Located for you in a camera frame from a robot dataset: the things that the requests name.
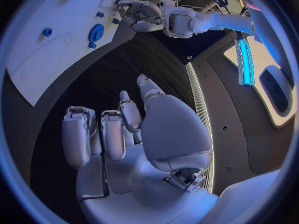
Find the small blue block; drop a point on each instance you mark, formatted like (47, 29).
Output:
(115, 21)

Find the blue gear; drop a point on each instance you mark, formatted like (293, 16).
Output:
(96, 32)

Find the glowing light bar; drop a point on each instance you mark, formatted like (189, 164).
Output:
(244, 59)

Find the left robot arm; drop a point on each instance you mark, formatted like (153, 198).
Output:
(182, 20)

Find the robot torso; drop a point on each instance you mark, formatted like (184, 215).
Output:
(233, 115)

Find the small blue plug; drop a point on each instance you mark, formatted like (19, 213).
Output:
(100, 14)

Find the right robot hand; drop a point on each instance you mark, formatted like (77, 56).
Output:
(172, 130)

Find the white task board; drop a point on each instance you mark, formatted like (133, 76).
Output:
(58, 16)

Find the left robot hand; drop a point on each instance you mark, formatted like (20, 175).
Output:
(144, 10)

